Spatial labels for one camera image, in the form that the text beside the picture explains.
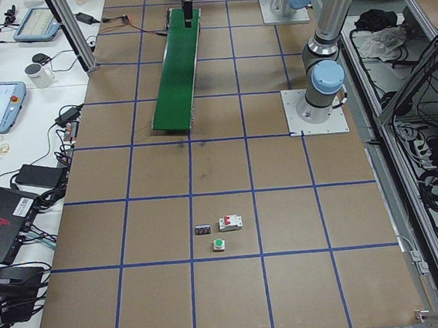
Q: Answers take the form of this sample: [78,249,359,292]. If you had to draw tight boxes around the blue teach pendant far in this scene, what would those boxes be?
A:
[13,8,60,42]

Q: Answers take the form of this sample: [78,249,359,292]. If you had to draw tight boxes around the black power adapter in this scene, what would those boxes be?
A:
[15,164,66,189]

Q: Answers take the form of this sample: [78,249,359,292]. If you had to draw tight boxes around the green conveyor belt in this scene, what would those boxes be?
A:
[152,8,202,131]

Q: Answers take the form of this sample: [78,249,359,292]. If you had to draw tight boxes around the white crumpled cloth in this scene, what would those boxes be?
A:
[358,26,407,61]

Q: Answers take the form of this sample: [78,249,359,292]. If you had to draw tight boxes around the black laptop with red logo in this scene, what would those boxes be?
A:
[0,187,39,265]

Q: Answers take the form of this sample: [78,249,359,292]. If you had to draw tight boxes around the red black conveyor cable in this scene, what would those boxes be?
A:
[99,10,168,42]

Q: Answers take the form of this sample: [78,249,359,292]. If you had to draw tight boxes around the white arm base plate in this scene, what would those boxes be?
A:
[258,0,310,25]
[280,89,349,137]

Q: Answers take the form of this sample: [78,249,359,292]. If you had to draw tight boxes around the white red circuit breaker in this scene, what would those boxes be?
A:
[218,214,243,232]

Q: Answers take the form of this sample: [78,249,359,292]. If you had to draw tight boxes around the aluminium frame post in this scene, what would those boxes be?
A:
[44,0,97,74]

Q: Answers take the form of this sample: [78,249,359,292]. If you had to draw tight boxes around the white coffee mug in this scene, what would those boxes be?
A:
[25,63,55,89]

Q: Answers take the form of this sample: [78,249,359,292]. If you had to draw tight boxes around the green push button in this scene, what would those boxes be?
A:
[212,238,226,252]

